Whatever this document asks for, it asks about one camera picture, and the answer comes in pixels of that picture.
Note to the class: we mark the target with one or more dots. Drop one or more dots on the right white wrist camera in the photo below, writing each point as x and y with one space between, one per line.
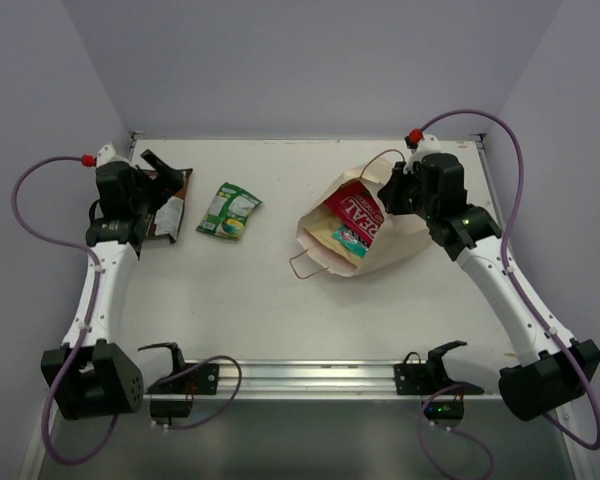
421 144

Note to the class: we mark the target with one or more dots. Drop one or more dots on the teal snack packet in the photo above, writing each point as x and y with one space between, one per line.
351 241

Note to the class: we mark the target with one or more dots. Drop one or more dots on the green snack packet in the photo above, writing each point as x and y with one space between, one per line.
228 212

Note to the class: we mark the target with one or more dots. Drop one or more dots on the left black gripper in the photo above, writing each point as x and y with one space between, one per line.
150 183

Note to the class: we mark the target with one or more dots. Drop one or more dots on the black control box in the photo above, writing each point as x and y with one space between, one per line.
166 411
448 413

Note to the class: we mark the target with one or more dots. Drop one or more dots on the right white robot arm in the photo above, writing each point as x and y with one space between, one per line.
553 368

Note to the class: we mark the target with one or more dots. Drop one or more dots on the aluminium front rail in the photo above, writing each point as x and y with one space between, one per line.
323 380

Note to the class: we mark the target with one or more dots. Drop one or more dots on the right black control box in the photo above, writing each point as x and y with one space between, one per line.
448 413

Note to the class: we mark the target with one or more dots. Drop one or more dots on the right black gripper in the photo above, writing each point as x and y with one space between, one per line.
391 191

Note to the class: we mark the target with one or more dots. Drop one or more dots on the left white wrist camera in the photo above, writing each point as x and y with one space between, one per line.
108 154

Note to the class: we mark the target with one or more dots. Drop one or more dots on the brown candy packet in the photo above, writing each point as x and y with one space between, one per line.
166 222

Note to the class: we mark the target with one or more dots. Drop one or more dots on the red snack packet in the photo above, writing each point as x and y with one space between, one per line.
354 205

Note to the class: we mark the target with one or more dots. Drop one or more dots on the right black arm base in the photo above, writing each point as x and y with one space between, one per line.
414 376

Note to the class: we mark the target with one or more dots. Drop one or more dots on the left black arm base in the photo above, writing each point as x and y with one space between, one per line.
166 372

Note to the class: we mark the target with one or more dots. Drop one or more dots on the beige paper bag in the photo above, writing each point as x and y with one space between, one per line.
399 237

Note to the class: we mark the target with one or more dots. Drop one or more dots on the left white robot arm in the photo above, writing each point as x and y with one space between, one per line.
91 374

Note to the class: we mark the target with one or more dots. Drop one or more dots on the left black control box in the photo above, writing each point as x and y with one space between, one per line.
166 411

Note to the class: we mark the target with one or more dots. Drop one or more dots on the yellow snack packet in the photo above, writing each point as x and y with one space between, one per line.
321 225

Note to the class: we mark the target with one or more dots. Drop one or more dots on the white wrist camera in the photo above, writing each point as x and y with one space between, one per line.
421 144
108 154

